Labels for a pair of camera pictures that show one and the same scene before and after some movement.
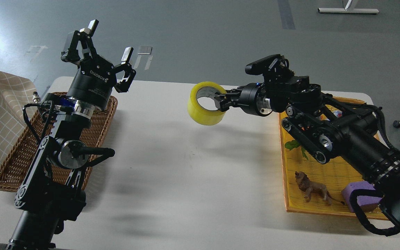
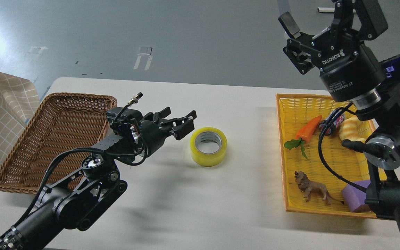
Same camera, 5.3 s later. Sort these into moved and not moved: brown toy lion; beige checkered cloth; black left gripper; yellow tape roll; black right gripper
Moved: black left gripper; black right gripper; yellow tape roll
Not moved: brown toy lion; beige checkered cloth
